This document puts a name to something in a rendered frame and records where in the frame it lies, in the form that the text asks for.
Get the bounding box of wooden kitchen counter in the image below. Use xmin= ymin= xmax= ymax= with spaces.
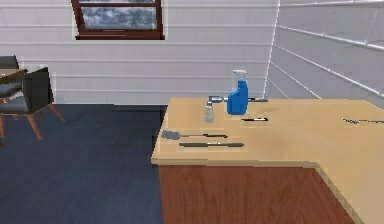
xmin=150 ymin=96 xmax=384 ymax=224

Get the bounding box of silver fork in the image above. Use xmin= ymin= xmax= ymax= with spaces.
xmin=341 ymin=117 xmax=384 ymax=125

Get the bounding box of dark grey chair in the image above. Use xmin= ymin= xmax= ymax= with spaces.
xmin=0 ymin=55 xmax=24 ymax=101

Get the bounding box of dark grey knife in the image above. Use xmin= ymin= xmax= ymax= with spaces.
xmin=178 ymin=142 xmax=245 ymax=148

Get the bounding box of grey spatula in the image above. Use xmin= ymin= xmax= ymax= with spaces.
xmin=161 ymin=129 xmax=229 ymax=141

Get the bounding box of blue spray bottle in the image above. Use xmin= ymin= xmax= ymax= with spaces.
xmin=226 ymin=69 xmax=250 ymax=116

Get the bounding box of small clear shaker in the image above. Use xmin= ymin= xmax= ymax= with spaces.
xmin=204 ymin=101 xmax=215 ymax=124

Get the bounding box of black chair with wooden legs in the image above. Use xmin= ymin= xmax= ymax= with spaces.
xmin=0 ymin=66 xmax=66 ymax=141

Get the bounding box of brown framed window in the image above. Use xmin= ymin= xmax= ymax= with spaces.
xmin=70 ymin=0 xmax=166 ymax=41

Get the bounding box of brown wooden table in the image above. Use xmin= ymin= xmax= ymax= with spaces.
xmin=0 ymin=68 xmax=29 ymax=85

